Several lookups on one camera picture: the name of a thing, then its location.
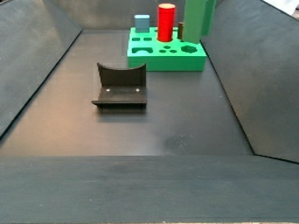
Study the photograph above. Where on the green arch block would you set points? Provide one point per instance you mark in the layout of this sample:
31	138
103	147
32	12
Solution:
198	19

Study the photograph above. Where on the green shape sorter board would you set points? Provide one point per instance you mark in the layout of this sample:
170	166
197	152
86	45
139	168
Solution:
163	56

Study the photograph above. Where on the black curved stand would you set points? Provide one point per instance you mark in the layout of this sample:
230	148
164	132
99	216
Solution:
122	86

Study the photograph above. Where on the brown star peg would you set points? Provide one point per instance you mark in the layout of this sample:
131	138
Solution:
180	31

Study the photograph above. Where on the blue square block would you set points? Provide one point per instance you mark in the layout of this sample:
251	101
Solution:
142	23

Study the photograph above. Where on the red cylinder peg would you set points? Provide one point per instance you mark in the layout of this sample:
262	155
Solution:
166	12

